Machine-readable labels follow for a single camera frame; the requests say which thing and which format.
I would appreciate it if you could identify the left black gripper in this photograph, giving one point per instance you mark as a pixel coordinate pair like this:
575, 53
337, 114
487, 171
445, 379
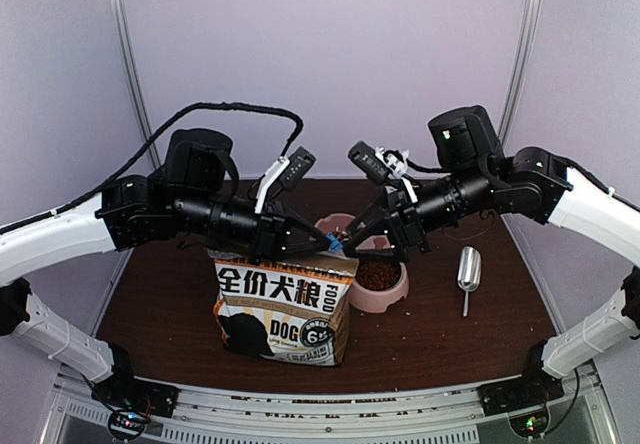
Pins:
271, 235

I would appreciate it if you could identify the left aluminium frame post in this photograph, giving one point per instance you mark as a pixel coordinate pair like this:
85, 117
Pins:
131, 73

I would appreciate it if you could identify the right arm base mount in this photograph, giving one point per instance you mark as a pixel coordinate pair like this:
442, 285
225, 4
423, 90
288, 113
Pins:
524, 399

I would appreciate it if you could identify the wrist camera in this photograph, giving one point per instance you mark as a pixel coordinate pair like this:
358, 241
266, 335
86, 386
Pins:
384, 167
286, 171

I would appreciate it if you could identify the brown dog kibble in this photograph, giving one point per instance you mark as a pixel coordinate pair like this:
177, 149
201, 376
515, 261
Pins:
374, 275

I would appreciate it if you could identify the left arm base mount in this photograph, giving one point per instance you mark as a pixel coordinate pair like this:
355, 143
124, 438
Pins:
132, 408

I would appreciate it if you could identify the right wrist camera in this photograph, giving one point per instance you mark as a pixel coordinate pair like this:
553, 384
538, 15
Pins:
384, 167

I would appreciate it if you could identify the pink double pet bowl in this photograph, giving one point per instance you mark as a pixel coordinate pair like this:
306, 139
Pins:
362, 299

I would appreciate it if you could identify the right aluminium frame post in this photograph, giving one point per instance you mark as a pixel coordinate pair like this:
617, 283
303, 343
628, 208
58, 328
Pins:
527, 33

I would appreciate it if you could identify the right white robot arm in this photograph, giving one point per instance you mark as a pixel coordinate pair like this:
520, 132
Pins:
475, 175

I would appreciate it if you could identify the blue binder clip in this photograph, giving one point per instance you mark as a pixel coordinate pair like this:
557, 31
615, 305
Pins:
335, 244

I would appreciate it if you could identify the metal food scoop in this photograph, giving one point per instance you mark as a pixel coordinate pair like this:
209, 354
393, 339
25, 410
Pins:
469, 274

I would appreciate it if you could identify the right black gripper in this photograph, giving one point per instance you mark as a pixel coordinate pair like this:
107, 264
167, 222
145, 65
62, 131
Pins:
404, 228

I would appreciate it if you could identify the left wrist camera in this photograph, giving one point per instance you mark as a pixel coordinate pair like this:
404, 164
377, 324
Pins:
286, 171

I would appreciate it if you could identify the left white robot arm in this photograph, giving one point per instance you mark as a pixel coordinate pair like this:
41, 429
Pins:
193, 192

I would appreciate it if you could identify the dog food bag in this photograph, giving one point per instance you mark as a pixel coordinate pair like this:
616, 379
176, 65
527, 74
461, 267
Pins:
295, 312

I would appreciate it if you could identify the aluminium frame post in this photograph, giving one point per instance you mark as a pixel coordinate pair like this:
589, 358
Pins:
527, 33
131, 73

